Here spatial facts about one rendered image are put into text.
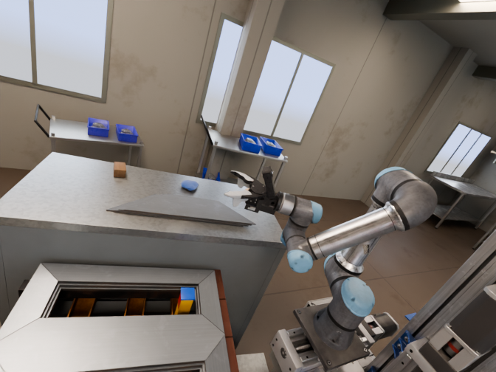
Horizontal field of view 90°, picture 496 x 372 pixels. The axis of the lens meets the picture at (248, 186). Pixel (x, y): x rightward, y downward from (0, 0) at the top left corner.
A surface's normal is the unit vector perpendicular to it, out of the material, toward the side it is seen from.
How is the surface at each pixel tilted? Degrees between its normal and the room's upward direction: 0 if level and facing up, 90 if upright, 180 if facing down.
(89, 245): 90
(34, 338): 0
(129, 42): 90
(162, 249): 90
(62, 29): 90
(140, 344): 0
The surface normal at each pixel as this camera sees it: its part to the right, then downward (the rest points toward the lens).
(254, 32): 0.37, 0.51
